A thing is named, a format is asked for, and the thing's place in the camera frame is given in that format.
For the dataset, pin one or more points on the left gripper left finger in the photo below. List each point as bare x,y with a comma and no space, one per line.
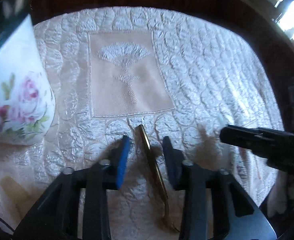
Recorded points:
55,214

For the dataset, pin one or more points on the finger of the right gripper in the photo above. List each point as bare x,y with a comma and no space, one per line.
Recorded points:
260,141

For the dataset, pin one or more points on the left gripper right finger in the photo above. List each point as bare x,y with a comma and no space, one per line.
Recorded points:
235,214

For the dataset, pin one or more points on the white gloved right hand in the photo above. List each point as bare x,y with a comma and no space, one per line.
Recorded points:
281,196

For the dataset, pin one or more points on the beige fan patch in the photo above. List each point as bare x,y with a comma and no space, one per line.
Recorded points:
22,200

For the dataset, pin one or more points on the white floral utensil holder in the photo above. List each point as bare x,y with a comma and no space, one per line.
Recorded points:
27,101

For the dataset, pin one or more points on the white quilted tablecloth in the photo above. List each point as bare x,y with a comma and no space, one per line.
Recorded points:
112,69

